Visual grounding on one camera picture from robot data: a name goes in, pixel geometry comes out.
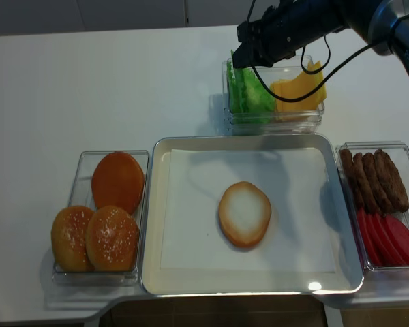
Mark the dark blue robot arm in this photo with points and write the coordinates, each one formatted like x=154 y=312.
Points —
x=383 y=24

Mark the clear patty tomato container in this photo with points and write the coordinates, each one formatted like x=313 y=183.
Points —
x=399 y=153

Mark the silver metal tray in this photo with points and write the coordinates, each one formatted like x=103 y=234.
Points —
x=308 y=248

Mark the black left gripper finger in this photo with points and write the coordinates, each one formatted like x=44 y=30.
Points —
x=245 y=56

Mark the red tomato slices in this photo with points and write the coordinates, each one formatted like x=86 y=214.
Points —
x=386 y=239

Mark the left sesame bun top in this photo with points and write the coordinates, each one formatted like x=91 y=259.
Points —
x=68 y=239

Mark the right sesame bun top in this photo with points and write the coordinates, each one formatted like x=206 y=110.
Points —
x=111 y=240

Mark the clear plastic bun container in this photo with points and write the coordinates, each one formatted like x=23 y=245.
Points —
x=81 y=195

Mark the toasted bun bottom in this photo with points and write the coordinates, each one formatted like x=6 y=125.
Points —
x=244 y=213

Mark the plain orange bun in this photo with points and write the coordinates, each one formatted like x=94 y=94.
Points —
x=118 y=180

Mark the yellow cheese slices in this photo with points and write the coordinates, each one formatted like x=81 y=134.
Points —
x=297 y=87

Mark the sesame bun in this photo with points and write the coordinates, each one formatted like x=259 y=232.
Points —
x=68 y=239
x=111 y=240

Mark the green lettuce pile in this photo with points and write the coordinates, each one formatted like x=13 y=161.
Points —
x=246 y=94

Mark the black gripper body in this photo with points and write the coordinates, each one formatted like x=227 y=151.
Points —
x=291 y=25

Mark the clear lettuce cheese container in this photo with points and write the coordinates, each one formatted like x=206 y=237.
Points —
x=273 y=122

